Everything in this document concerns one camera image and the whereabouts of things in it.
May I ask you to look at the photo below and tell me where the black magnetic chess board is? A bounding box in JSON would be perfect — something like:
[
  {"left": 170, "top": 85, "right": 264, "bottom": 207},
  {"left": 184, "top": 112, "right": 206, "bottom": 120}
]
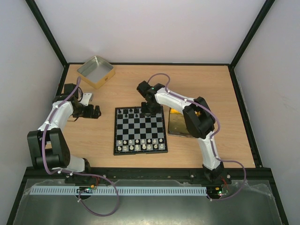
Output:
[{"left": 113, "top": 106, "right": 168, "bottom": 156}]

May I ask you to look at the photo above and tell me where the gold tin lid tray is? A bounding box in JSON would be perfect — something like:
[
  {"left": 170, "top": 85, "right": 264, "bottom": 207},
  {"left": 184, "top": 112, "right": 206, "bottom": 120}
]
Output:
[{"left": 168, "top": 108, "right": 192, "bottom": 138}]

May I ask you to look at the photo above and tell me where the gold square tin box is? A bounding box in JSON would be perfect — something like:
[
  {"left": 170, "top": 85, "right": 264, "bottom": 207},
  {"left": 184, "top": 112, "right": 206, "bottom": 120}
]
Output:
[{"left": 77, "top": 55, "right": 115, "bottom": 89}]

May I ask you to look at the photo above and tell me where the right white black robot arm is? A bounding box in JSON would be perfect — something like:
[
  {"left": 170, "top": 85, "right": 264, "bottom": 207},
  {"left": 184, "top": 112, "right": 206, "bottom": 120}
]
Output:
[{"left": 137, "top": 81, "right": 224, "bottom": 184}]

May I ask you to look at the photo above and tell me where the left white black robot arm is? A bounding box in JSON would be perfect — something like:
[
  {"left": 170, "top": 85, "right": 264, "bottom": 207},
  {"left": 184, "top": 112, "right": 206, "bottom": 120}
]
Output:
[{"left": 27, "top": 83, "right": 101, "bottom": 175}]

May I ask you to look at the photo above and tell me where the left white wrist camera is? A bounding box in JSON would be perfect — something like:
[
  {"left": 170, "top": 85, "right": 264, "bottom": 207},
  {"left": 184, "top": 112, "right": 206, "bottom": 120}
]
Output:
[{"left": 79, "top": 93, "right": 93, "bottom": 106}]

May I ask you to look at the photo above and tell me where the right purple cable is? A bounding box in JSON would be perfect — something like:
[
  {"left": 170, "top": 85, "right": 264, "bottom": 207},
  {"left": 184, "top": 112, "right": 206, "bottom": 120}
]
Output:
[{"left": 147, "top": 73, "right": 247, "bottom": 202}]

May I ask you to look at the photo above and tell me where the purple cable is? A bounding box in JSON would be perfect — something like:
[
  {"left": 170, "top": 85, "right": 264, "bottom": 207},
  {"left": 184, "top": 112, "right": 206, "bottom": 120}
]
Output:
[
  {"left": 41, "top": 76, "right": 120, "bottom": 217},
  {"left": 147, "top": 73, "right": 247, "bottom": 202}
]

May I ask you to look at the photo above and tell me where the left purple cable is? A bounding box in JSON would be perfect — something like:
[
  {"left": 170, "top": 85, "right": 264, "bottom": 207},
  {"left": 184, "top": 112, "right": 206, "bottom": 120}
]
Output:
[{"left": 41, "top": 76, "right": 120, "bottom": 217}]

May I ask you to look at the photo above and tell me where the grey slotted cable duct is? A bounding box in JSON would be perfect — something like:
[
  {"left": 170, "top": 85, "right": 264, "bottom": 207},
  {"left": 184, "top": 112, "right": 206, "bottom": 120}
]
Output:
[{"left": 30, "top": 186, "right": 207, "bottom": 196}]

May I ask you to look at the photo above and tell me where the black aluminium frame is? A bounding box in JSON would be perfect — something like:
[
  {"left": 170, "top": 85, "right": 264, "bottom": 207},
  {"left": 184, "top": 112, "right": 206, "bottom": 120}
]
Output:
[{"left": 4, "top": 0, "right": 290, "bottom": 225}]

